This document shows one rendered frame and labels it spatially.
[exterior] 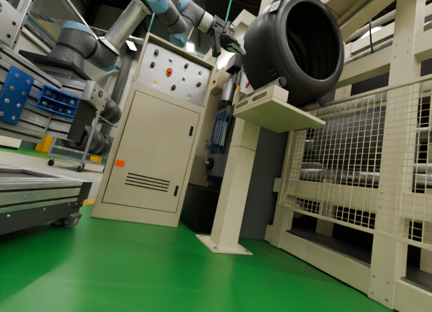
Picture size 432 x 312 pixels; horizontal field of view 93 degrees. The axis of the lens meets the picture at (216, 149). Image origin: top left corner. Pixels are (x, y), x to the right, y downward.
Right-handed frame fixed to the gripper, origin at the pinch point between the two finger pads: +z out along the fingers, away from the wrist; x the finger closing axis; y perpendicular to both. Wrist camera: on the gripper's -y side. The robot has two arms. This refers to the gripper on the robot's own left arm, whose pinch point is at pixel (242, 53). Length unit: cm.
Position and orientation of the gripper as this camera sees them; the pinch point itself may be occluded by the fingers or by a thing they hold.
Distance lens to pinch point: 112.3
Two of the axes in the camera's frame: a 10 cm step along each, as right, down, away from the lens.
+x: -4.3, 0.5, 9.0
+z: 8.4, 3.8, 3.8
